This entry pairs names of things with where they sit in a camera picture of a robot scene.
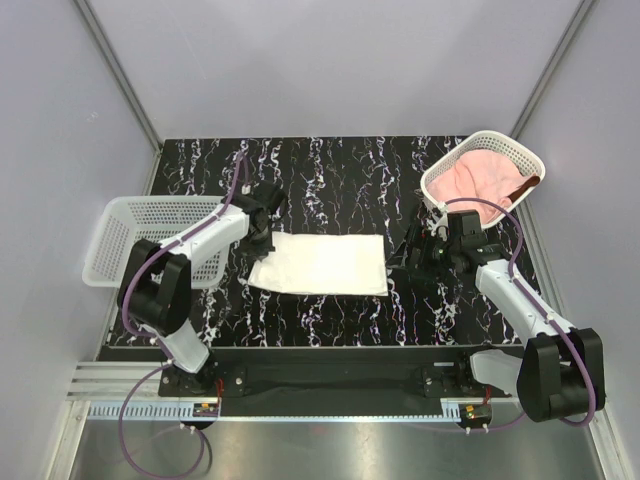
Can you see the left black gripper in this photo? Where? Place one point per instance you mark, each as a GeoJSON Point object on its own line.
{"type": "Point", "coordinates": [261, 251]}

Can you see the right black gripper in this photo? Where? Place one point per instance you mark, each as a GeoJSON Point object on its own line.
{"type": "Point", "coordinates": [419, 239]}

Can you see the white towel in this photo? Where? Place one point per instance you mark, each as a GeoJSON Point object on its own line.
{"type": "Point", "coordinates": [306, 264]}

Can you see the pink towel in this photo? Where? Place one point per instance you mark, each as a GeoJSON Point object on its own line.
{"type": "Point", "coordinates": [482, 174]}

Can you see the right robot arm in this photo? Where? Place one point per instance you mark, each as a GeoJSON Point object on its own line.
{"type": "Point", "coordinates": [560, 375]}

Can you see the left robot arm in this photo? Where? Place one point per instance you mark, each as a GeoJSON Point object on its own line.
{"type": "Point", "coordinates": [156, 289]}

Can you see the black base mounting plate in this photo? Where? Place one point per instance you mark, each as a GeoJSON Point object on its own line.
{"type": "Point", "coordinates": [240, 372]}

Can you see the left white plastic basket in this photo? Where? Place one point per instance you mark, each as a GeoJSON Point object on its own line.
{"type": "Point", "coordinates": [126, 220]}

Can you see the white plastic basket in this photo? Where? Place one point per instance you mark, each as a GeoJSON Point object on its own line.
{"type": "Point", "coordinates": [491, 214]}
{"type": "Point", "coordinates": [126, 220]}

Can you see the brown towel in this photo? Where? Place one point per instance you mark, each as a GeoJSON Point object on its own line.
{"type": "Point", "coordinates": [530, 182]}

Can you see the right white plastic basket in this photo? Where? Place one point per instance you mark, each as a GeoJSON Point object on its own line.
{"type": "Point", "coordinates": [491, 214]}

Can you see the right small circuit board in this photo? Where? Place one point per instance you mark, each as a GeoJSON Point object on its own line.
{"type": "Point", "coordinates": [477, 411]}

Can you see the small circuit board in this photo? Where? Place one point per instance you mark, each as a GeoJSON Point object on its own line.
{"type": "Point", "coordinates": [206, 410]}
{"type": "Point", "coordinates": [477, 411]}

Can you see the left small circuit board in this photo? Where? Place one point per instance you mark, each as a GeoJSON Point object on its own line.
{"type": "Point", "coordinates": [206, 410]}

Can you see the white slotted cable duct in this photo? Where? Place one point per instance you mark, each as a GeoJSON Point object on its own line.
{"type": "Point", "coordinates": [108, 410]}

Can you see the left aluminium frame post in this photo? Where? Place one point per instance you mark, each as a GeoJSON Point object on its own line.
{"type": "Point", "coordinates": [109, 55]}

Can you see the aluminium frame post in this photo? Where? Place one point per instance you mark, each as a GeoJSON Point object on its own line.
{"type": "Point", "coordinates": [576, 23]}
{"type": "Point", "coordinates": [109, 55]}

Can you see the right aluminium frame post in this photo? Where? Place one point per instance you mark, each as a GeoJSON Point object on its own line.
{"type": "Point", "coordinates": [576, 23]}

